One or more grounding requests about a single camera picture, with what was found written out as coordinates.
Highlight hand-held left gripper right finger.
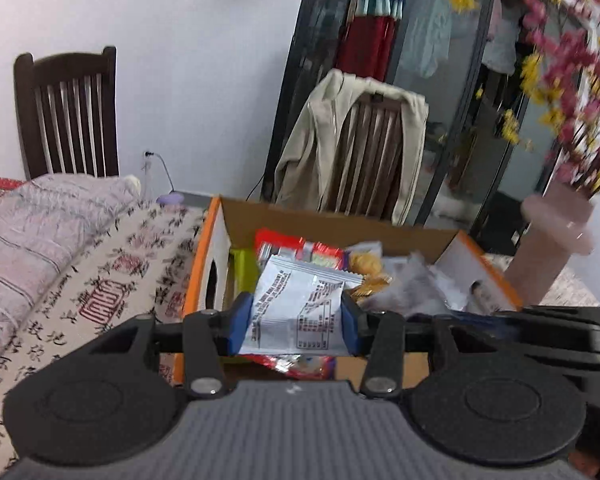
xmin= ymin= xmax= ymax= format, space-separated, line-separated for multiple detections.
xmin=341 ymin=291 xmax=481 ymax=397

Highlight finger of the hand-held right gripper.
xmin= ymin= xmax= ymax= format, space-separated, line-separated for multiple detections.
xmin=405 ymin=309 xmax=536 ymax=330

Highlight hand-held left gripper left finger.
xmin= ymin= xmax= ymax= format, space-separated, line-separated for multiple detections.
xmin=87 ymin=292 xmax=255 ymax=398

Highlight silver printed snack bag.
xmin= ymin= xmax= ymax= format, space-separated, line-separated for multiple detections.
xmin=240 ymin=255 xmax=362 ymax=357

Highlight pile of snack packets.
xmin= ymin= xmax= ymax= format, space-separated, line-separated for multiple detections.
xmin=230 ymin=227 xmax=481 ymax=381

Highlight red cardboard box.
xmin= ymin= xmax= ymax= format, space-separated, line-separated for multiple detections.
xmin=172 ymin=195 xmax=523 ymax=386

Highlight pink glass vase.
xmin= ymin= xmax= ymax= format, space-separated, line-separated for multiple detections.
xmin=505 ymin=180 xmax=596 ymax=306

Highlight brown slatted wooden chair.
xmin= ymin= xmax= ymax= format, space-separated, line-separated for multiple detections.
xmin=330 ymin=92 xmax=406 ymax=218

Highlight beige jacket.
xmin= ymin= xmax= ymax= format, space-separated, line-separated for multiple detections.
xmin=272 ymin=69 xmax=430 ymax=226

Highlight striped pink grey blanket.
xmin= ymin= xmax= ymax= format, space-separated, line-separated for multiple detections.
xmin=0 ymin=174 xmax=143 ymax=381

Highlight yellow and pink blossom branches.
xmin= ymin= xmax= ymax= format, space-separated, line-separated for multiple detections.
xmin=442 ymin=0 xmax=600 ymax=196

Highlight dark wooden chair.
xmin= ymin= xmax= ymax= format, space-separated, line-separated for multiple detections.
xmin=14 ymin=46 xmax=120 ymax=181

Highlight red hanging garment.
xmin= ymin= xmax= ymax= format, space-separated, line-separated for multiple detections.
xmin=334 ymin=0 xmax=406 ymax=83

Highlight black cable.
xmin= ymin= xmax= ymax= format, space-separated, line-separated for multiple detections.
xmin=144 ymin=150 xmax=177 ymax=196

